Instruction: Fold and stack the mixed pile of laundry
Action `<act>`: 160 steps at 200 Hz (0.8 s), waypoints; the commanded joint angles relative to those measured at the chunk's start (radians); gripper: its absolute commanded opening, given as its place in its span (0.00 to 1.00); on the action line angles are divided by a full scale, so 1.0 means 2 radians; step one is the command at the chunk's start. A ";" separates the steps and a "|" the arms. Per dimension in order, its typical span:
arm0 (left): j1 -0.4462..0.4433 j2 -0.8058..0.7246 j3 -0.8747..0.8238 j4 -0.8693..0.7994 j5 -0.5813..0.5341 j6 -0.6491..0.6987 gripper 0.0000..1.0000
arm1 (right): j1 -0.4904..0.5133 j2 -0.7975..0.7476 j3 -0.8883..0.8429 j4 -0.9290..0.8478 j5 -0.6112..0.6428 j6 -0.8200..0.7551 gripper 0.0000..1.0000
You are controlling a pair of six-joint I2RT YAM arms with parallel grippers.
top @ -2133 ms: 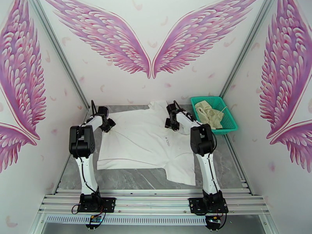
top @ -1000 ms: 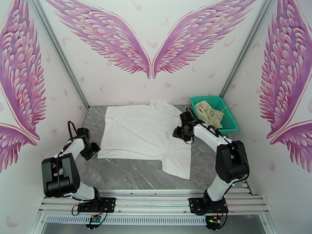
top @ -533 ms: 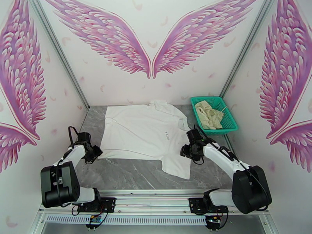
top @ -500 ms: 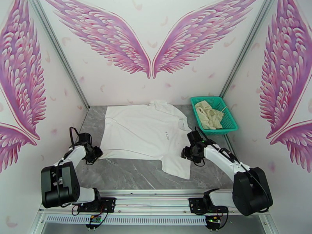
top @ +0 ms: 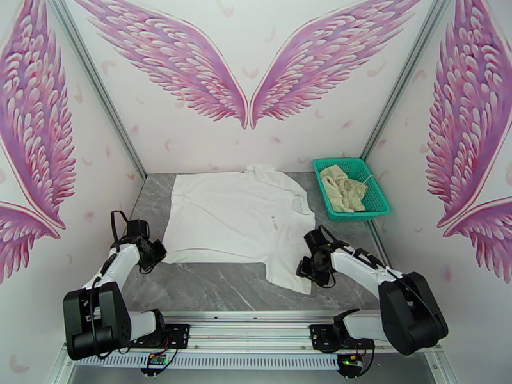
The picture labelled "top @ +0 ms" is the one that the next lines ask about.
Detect beige elastic-waist shorts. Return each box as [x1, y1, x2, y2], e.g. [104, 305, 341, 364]
[318, 163, 372, 215]

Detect white t-shirt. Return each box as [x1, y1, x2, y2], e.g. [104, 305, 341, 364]
[163, 164, 317, 295]

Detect green plastic basket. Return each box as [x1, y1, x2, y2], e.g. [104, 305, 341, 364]
[312, 157, 392, 222]

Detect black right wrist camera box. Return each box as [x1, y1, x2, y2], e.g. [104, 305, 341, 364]
[303, 228, 333, 256]

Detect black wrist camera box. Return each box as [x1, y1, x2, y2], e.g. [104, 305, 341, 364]
[125, 220, 150, 241]
[303, 228, 333, 256]

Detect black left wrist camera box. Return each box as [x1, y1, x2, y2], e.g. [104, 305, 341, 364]
[125, 220, 150, 241]

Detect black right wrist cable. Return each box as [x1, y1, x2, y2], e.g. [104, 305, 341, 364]
[317, 224, 397, 276]

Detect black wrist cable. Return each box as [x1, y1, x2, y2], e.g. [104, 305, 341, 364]
[109, 210, 131, 253]
[317, 224, 397, 276]

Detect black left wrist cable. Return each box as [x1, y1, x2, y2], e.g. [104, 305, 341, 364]
[109, 210, 131, 253]

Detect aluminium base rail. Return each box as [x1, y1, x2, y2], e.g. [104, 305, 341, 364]
[61, 310, 443, 354]

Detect white perforated cable duct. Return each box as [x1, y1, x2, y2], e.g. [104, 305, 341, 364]
[74, 353, 341, 371]

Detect aluminium frame post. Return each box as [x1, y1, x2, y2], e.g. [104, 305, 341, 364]
[44, 0, 148, 179]
[361, 0, 445, 161]

